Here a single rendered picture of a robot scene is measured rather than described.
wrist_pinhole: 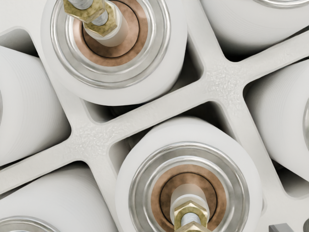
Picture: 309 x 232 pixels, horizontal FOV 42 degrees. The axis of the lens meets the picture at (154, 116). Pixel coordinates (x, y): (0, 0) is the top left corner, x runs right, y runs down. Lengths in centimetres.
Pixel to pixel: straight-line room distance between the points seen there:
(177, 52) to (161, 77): 2
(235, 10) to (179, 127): 8
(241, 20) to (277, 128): 8
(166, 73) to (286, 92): 8
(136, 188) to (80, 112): 10
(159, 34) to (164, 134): 6
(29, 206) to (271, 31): 20
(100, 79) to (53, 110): 10
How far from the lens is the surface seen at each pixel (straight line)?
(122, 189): 26
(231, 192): 26
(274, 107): 30
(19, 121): 28
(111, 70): 25
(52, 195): 29
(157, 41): 25
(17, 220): 28
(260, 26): 27
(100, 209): 33
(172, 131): 26
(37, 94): 31
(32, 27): 35
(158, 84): 26
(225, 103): 33
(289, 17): 27
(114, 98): 26
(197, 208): 22
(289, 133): 27
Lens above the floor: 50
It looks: 86 degrees down
